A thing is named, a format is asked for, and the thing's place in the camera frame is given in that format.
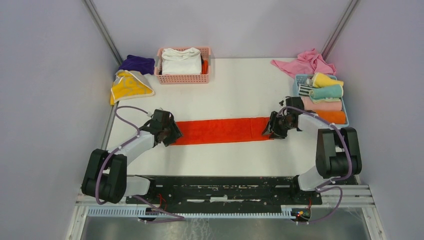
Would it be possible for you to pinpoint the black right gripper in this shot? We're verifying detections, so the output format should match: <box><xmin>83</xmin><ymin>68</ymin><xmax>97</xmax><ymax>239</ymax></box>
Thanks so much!
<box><xmin>262</xmin><ymin>110</ymin><xmax>295</xmax><ymax>140</ymax></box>

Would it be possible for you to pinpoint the orange red towel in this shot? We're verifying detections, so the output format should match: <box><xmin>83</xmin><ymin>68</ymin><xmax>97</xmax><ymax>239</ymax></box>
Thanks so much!
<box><xmin>174</xmin><ymin>117</ymin><xmax>269</xmax><ymax>146</ymax></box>

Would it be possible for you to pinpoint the yellow green teal towel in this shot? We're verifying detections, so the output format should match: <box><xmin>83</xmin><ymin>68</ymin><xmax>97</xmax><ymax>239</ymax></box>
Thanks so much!
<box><xmin>308</xmin><ymin>84</ymin><xmax>344</xmax><ymax>104</ymax></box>

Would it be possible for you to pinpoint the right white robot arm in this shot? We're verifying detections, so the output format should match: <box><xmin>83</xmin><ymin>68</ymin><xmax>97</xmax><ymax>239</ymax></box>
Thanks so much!
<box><xmin>262</xmin><ymin>96</ymin><xmax>362</xmax><ymax>204</ymax></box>

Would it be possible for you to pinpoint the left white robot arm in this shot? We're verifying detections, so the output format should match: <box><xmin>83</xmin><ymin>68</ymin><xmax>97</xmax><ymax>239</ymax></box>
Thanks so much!
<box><xmin>81</xmin><ymin>109</ymin><xmax>183</xmax><ymax>205</ymax></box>

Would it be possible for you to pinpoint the pink perforated basket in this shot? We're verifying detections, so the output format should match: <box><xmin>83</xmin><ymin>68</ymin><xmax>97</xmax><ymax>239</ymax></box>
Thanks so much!
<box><xmin>154</xmin><ymin>47</ymin><xmax>211</xmax><ymax>84</ymax></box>

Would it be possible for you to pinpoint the rolled striped towel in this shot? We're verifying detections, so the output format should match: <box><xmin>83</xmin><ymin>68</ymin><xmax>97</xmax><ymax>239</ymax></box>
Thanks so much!
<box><xmin>297</xmin><ymin>84</ymin><xmax>314</xmax><ymax>97</ymax></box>

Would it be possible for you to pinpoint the blue perforated basket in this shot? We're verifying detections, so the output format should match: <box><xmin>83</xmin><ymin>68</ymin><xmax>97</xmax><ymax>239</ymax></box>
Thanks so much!
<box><xmin>293</xmin><ymin>72</ymin><xmax>349</xmax><ymax>128</ymax></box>

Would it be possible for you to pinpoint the purple cloth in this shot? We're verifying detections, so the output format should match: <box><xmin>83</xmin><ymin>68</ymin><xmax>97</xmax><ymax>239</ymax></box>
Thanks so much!
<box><xmin>118</xmin><ymin>54</ymin><xmax>155</xmax><ymax>75</ymax></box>

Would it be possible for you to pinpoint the rolled yellow towel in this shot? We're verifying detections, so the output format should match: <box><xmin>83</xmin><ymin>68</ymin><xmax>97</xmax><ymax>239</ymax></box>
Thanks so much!
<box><xmin>311</xmin><ymin>72</ymin><xmax>344</xmax><ymax>88</ymax></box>

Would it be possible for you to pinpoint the white folded cloth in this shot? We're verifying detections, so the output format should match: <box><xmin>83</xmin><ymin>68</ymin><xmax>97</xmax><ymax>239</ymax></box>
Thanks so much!
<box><xmin>161</xmin><ymin>47</ymin><xmax>202</xmax><ymax>75</ymax></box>

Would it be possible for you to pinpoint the pink crumpled towel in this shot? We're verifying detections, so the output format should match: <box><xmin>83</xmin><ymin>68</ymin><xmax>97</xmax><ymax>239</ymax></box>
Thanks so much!
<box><xmin>270</xmin><ymin>48</ymin><xmax>337</xmax><ymax>78</ymax></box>

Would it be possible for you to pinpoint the orange cloth in pink basket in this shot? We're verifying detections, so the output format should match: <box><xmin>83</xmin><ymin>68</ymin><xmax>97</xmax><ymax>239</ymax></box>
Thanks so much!
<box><xmin>201</xmin><ymin>60</ymin><xmax>209</xmax><ymax>75</ymax></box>

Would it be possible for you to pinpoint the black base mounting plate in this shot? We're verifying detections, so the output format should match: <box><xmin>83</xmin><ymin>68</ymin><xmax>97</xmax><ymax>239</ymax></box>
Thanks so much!
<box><xmin>144</xmin><ymin>175</ymin><xmax>323</xmax><ymax>214</ymax></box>

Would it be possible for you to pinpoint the white slotted cable duct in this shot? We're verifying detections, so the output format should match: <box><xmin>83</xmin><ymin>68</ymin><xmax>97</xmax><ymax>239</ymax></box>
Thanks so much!
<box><xmin>86</xmin><ymin>206</ymin><xmax>299</xmax><ymax>220</ymax></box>

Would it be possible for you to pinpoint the aluminium corner rail right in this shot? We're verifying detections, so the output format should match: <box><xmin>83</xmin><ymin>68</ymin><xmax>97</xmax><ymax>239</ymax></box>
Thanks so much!
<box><xmin>321</xmin><ymin>0</ymin><xmax>361</xmax><ymax>60</ymax></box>

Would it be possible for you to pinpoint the aluminium corner rail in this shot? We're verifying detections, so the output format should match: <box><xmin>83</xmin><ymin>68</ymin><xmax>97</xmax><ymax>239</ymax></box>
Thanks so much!
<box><xmin>321</xmin><ymin>0</ymin><xmax>361</xmax><ymax>60</ymax></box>
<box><xmin>82</xmin><ymin>0</ymin><xmax>123</xmax><ymax>65</ymax></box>

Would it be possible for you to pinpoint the aluminium corner rail left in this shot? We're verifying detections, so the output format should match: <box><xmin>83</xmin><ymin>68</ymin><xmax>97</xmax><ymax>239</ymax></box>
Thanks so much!
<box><xmin>82</xmin><ymin>0</ymin><xmax>123</xmax><ymax>65</ymax></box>

